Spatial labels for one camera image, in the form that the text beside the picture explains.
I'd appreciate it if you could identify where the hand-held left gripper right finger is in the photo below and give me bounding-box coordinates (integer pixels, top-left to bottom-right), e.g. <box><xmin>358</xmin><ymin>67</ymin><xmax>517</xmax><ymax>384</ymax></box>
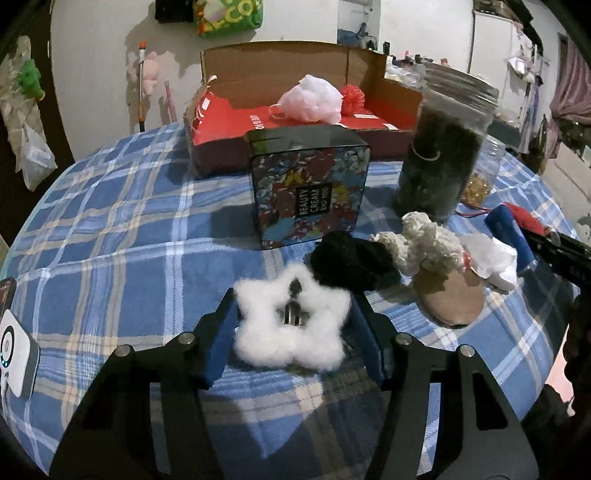
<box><xmin>348</xmin><ymin>293</ymin><xmax>541</xmax><ymax>480</ymax></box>

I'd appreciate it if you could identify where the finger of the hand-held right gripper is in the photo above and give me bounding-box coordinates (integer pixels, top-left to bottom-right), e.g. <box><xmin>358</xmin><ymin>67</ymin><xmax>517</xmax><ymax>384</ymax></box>
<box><xmin>484</xmin><ymin>204</ymin><xmax>591</xmax><ymax>290</ymax></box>

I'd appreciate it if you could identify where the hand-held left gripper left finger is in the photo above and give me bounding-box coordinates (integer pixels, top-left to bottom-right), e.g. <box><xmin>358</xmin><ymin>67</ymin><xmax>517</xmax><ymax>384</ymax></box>
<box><xmin>48</xmin><ymin>287</ymin><xmax>241</xmax><ymax>480</ymax></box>

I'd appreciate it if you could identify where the red cloth piece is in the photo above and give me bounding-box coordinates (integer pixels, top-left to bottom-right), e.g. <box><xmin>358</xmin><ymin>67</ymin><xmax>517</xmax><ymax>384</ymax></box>
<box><xmin>502</xmin><ymin>201</ymin><xmax>546</xmax><ymax>235</ymax></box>

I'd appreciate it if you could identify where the white cloth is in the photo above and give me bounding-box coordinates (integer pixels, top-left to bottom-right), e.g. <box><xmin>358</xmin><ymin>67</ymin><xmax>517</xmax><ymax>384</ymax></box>
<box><xmin>459</xmin><ymin>233</ymin><xmax>519</xmax><ymax>292</ymax></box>

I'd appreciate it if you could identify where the white fluffy star scrunchie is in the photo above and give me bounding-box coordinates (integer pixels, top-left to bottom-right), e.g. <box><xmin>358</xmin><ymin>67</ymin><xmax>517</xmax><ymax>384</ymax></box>
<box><xmin>232</xmin><ymin>261</ymin><xmax>352</xmax><ymax>371</ymax></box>

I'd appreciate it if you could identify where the cream knitted scrunchie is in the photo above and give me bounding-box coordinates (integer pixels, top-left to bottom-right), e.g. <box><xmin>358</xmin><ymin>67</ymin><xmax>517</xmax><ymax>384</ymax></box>
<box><xmin>370</xmin><ymin>211</ymin><xmax>465</xmax><ymax>277</ymax></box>

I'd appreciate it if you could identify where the tan round powder puff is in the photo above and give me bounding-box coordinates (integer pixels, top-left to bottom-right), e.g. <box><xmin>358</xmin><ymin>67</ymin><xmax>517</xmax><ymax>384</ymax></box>
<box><xmin>412</xmin><ymin>267</ymin><xmax>485</xmax><ymax>328</ymax></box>

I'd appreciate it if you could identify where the black scrunchie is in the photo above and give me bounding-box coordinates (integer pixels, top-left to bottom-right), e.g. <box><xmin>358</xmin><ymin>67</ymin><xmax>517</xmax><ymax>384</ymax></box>
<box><xmin>309</xmin><ymin>231</ymin><xmax>402</xmax><ymax>292</ymax></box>

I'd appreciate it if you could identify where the cardboard box with red inside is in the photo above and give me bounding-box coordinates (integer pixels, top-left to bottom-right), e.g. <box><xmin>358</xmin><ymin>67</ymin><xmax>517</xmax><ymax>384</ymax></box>
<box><xmin>183</xmin><ymin>41</ymin><xmax>428</xmax><ymax>177</ymax></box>

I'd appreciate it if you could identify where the small jar with golden capsules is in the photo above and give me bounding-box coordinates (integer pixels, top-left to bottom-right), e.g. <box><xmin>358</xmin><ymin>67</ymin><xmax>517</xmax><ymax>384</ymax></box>
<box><xmin>459</xmin><ymin>134</ymin><xmax>506</xmax><ymax>209</ymax></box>

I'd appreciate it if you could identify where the large jar with dark contents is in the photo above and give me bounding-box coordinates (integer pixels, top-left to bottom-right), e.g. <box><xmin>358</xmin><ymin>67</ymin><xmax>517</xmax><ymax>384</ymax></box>
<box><xmin>392</xmin><ymin>62</ymin><xmax>501</xmax><ymax>225</ymax></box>

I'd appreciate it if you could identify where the blue plaid tablecloth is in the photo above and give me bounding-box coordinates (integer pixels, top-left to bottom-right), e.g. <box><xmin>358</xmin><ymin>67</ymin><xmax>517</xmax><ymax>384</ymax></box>
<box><xmin>0</xmin><ymin>121</ymin><xmax>583</xmax><ymax>480</ymax></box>

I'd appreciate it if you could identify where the floral tin box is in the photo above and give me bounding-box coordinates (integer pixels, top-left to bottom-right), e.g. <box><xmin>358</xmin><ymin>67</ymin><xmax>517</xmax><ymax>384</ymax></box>
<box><xmin>244</xmin><ymin>124</ymin><xmax>371</xmax><ymax>251</ymax></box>

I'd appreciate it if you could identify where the pink curtain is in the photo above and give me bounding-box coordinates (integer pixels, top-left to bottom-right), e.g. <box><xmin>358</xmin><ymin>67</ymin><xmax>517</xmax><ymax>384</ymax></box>
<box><xmin>549</xmin><ymin>39</ymin><xmax>591</xmax><ymax>126</ymax></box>

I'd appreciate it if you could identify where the white refrigerator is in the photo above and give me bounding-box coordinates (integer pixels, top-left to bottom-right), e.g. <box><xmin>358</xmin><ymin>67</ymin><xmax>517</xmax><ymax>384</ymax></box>
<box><xmin>470</xmin><ymin>9</ymin><xmax>528</xmax><ymax>121</ymax></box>

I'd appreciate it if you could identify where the background shelf clutter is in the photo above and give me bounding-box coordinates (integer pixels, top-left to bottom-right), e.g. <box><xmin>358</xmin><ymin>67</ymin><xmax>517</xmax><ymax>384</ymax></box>
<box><xmin>384</xmin><ymin>44</ymin><xmax>451</xmax><ymax>89</ymax></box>

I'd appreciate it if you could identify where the white electronic device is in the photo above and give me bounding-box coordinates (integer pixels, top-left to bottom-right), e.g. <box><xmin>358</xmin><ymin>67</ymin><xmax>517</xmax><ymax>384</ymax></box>
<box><xmin>0</xmin><ymin>277</ymin><xmax>42</xmax><ymax>403</ymax></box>

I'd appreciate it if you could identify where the red bath loofah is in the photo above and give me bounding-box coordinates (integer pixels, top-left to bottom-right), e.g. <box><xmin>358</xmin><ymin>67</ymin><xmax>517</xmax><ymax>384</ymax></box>
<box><xmin>339</xmin><ymin>84</ymin><xmax>366</xmax><ymax>114</ymax></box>

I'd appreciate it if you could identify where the pale pink bath loofah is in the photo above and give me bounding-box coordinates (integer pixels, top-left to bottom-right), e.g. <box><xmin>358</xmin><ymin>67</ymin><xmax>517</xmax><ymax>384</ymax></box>
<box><xmin>269</xmin><ymin>74</ymin><xmax>345</xmax><ymax>124</ymax></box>

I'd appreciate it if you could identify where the pink stick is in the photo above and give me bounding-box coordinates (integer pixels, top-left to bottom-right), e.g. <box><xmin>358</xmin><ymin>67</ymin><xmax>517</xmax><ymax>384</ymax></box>
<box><xmin>164</xmin><ymin>80</ymin><xmax>179</xmax><ymax>123</ymax></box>

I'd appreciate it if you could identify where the clear plastic bag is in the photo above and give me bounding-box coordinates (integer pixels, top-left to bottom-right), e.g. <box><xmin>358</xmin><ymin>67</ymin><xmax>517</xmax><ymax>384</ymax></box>
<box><xmin>17</xmin><ymin>124</ymin><xmax>59</xmax><ymax>192</ymax></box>

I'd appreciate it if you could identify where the white stick with orange tip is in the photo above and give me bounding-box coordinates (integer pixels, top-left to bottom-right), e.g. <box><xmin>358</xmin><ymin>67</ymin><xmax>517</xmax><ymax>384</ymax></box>
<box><xmin>137</xmin><ymin>41</ymin><xmax>148</xmax><ymax>133</ymax></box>

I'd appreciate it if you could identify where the pink plush toy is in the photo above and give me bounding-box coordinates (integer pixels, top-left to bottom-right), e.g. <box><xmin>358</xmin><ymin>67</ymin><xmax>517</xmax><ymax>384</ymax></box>
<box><xmin>133</xmin><ymin>51</ymin><xmax>161</xmax><ymax>99</ymax></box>

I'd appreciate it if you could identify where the green toy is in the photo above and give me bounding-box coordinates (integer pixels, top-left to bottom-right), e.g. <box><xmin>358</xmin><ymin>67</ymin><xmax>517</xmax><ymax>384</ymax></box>
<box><xmin>15</xmin><ymin>58</ymin><xmax>45</xmax><ymax>101</ymax></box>

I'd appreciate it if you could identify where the green printed bag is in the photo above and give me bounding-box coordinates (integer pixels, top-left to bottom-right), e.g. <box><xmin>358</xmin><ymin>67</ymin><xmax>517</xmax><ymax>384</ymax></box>
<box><xmin>193</xmin><ymin>0</ymin><xmax>265</xmax><ymax>38</ymax></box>

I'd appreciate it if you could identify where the black hanging bag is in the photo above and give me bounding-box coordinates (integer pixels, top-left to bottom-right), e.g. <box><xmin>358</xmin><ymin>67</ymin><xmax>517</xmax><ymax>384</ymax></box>
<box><xmin>154</xmin><ymin>0</ymin><xmax>200</xmax><ymax>24</ymax></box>

